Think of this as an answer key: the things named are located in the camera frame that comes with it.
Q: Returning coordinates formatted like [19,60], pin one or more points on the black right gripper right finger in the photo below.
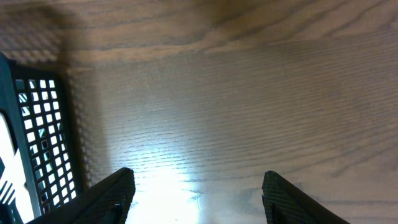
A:
[284,203]

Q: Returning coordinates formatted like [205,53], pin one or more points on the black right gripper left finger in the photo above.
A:
[108,201]

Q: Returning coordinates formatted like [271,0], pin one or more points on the white plastic fork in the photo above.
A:
[13,189]

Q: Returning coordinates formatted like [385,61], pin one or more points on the black perforated plastic basket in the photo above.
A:
[34,104]

